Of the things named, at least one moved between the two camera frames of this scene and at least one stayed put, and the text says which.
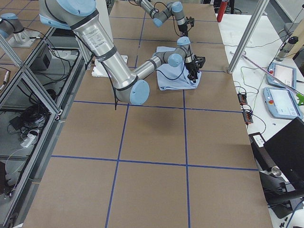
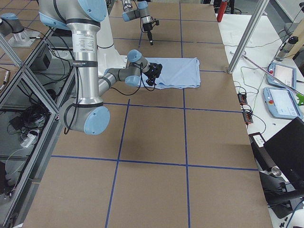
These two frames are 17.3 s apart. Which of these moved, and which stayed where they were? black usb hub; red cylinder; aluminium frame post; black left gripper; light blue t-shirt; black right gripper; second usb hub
Moved: black left gripper; black right gripper; light blue t-shirt
Stayed: black usb hub; red cylinder; second usb hub; aluminium frame post
